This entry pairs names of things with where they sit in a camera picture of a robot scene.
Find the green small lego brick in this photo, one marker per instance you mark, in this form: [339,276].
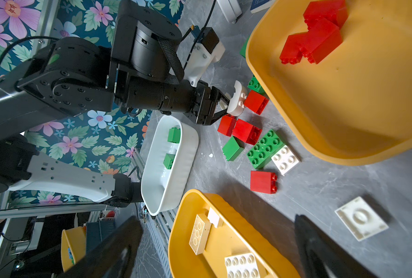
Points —
[232,149]

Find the white curved lego piece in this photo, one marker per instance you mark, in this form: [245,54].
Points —
[236,105]

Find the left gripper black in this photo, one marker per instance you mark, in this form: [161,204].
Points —
[203,105]

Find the cream long lego brick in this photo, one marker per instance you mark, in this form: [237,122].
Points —
[200,233]

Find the large green lego plate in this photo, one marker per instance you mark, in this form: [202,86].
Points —
[262,152]

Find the far yellow plastic bin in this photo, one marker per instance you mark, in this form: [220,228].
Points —
[355,106]

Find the white plastic bin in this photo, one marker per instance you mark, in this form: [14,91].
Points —
[162,189]

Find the yellow plastic bin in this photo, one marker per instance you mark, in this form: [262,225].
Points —
[355,106]
[234,250]

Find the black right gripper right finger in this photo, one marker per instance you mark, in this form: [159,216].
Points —
[321,257]

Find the red lego brick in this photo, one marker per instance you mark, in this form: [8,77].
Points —
[263,182]
[316,44]
[334,11]
[246,132]

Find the white square lego brick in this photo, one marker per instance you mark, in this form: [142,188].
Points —
[285,160]

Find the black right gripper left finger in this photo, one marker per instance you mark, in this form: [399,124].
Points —
[114,257]

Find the small white lego brick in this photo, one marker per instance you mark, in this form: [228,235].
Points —
[214,218]

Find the near yellow plastic bin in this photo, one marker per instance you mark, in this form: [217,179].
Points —
[234,250]

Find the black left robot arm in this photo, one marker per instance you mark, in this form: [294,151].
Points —
[72,76]

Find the white flat lego plate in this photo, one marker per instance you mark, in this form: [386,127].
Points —
[360,219]

